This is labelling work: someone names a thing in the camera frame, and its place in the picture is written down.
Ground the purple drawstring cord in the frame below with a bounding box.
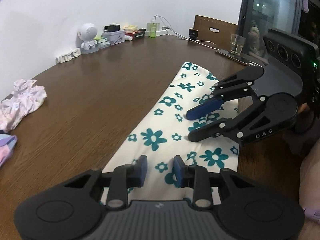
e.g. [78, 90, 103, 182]
[302, 205, 320, 222]

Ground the cream green floral dress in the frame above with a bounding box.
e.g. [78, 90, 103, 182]
[103, 62, 239, 200]

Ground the white power strip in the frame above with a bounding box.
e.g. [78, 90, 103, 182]
[156, 29, 176, 36]

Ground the wooden chair back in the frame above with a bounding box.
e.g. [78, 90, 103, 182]
[193, 15, 238, 50]

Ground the drinking glass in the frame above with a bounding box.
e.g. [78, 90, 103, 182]
[229, 34, 246, 55]

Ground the white letter block row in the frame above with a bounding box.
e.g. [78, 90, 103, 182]
[55, 48, 81, 64]

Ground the pink purple patterned garment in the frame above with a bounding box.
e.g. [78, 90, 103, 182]
[1, 79, 47, 165]

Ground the green liquid bottle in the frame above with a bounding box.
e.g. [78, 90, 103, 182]
[146, 16, 159, 38]

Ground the person pink clothing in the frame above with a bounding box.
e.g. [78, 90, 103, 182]
[298, 140, 319, 239]

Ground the white astronaut figurine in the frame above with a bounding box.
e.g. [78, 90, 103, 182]
[78, 23, 99, 54]

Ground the small black clock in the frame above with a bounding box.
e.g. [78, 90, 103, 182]
[189, 29, 199, 40]

